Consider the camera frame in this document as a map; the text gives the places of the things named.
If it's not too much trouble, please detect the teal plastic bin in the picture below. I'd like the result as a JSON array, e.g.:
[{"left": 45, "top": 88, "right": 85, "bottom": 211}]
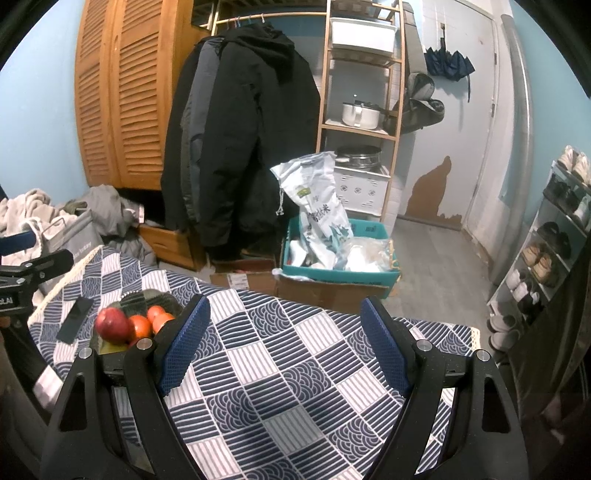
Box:
[{"left": 281, "top": 216, "right": 402, "bottom": 283}]

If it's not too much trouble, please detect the large orange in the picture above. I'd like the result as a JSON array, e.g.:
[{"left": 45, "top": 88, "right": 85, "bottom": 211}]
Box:
[{"left": 128, "top": 315, "right": 153, "bottom": 341}]

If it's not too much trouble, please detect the dark blue umbrella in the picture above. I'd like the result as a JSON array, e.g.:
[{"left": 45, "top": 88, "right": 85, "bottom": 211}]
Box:
[{"left": 425, "top": 46, "right": 476, "bottom": 102}]

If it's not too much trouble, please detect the white storage bin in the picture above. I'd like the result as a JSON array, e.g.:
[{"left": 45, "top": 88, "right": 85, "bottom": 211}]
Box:
[{"left": 330, "top": 17, "right": 398, "bottom": 52}]

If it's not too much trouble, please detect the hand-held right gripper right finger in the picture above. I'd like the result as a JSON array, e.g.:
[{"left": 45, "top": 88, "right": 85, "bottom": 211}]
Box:
[{"left": 360, "top": 298, "right": 529, "bottom": 480}]

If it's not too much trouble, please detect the grey clothes pile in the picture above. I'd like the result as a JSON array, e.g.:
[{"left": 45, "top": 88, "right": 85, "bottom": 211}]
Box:
[{"left": 65, "top": 185, "right": 158, "bottom": 266}]

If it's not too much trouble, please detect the white pot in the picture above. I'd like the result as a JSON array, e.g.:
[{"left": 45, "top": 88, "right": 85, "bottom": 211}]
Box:
[{"left": 342, "top": 100, "right": 382, "bottom": 130}]

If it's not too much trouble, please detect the white plastic basket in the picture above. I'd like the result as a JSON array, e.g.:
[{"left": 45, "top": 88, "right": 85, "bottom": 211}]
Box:
[{"left": 333, "top": 164, "right": 391, "bottom": 217}]

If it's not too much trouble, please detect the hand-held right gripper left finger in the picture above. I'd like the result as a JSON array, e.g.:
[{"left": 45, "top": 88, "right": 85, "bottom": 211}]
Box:
[{"left": 39, "top": 294, "right": 212, "bottom": 480}]

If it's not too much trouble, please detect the white door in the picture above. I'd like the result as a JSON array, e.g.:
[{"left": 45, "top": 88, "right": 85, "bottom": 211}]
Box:
[{"left": 462, "top": 0, "right": 502, "bottom": 232}]

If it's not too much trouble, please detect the steel pot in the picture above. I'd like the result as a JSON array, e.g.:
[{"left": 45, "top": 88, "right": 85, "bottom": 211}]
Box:
[{"left": 335, "top": 145, "right": 383, "bottom": 169}]

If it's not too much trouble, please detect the black hooded coat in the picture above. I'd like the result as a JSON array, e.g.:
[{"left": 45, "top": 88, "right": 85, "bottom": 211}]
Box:
[{"left": 196, "top": 21, "right": 321, "bottom": 261}]

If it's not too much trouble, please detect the beige blanket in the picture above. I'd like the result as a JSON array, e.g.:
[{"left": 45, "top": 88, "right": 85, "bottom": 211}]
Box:
[{"left": 0, "top": 189, "right": 54, "bottom": 259}]

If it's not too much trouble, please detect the shoe rack with shoes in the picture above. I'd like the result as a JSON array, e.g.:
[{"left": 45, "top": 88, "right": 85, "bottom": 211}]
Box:
[{"left": 489, "top": 145, "right": 591, "bottom": 349}]

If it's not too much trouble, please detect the large cardboard box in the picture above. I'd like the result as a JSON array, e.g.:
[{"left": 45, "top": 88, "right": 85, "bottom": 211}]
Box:
[{"left": 276, "top": 272, "right": 391, "bottom": 315}]

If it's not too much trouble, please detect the wooden louvered wardrobe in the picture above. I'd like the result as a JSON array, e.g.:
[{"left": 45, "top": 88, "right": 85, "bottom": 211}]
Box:
[{"left": 74, "top": 0, "right": 213, "bottom": 192}]

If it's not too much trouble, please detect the dark hanging bag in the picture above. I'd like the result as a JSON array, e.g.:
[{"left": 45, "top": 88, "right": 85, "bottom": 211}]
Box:
[{"left": 388, "top": 71, "right": 446, "bottom": 134}]

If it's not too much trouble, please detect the wooden drawer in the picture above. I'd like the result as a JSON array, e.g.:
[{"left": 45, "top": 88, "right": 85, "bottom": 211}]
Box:
[{"left": 139, "top": 224, "right": 206, "bottom": 272}]

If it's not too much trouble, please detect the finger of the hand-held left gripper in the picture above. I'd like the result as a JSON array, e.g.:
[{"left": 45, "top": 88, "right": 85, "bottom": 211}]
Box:
[
  {"left": 0, "top": 250, "right": 75, "bottom": 282},
  {"left": 0, "top": 231, "right": 37, "bottom": 257}
]

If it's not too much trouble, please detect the wooden shelf rack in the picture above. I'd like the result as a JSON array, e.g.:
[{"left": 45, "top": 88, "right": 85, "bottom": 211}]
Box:
[{"left": 316, "top": 0, "right": 404, "bottom": 222}]

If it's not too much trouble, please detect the blue patterned tablecloth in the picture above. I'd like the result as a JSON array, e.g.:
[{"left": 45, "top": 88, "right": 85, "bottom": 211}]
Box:
[{"left": 28, "top": 246, "right": 481, "bottom": 480}]

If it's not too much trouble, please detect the clear plastic bag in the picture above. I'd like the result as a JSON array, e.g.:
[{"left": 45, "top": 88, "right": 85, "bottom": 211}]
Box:
[{"left": 344, "top": 237, "right": 398, "bottom": 273}]

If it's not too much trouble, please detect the grey tote bag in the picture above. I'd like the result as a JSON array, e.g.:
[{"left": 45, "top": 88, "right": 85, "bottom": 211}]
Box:
[{"left": 39, "top": 210, "right": 105, "bottom": 296}]

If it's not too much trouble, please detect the small cardboard box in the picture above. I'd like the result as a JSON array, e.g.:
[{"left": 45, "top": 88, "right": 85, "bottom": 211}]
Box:
[{"left": 210, "top": 258, "right": 280, "bottom": 291}]

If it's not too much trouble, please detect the red apple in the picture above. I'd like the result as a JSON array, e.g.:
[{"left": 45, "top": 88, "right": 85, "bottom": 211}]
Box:
[{"left": 95, "top": 308, "right": 131, "bottom": 344}]

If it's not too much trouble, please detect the white printed rice bag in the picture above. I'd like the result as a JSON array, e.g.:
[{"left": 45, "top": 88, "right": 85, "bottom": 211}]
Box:
[{"left": 270, "top": 151, "right": 355, "bottom": 271}]

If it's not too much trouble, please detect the grey jacket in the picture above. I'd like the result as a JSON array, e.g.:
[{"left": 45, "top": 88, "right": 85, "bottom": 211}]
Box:
[{"left": 181, "top": 39, "right": 222, "bottom": 232}]

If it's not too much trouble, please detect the green glass bowl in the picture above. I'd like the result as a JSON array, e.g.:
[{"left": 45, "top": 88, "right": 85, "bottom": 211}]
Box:
[{"left": 90, "top": 288, "right": 183, "bottom": 356}]

